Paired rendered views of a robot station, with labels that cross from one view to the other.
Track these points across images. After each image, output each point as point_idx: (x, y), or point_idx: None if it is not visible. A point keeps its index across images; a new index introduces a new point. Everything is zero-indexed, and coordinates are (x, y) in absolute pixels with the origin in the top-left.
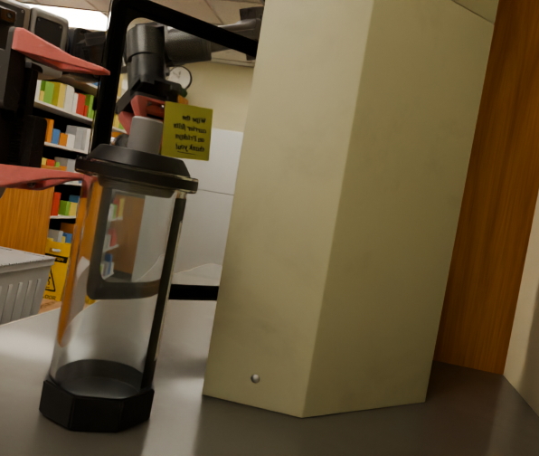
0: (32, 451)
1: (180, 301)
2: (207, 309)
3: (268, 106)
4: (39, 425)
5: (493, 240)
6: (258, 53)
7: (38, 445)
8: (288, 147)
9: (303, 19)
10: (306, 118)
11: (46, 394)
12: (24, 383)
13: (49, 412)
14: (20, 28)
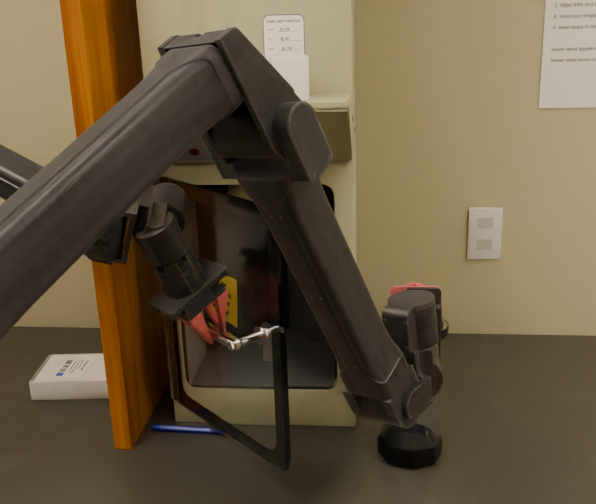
0: (467, 456)
1: (86, 478)
2: (112, 457)
3: (354, 251)
4: (443, 462)
5: None
6: (353, 224)
7: (461, 456)
8: None
9: (354, 193)
10: (355, 248)
11: (436, 452)
12: (400, 484)
13: (437, 457)
14: (439, 287)
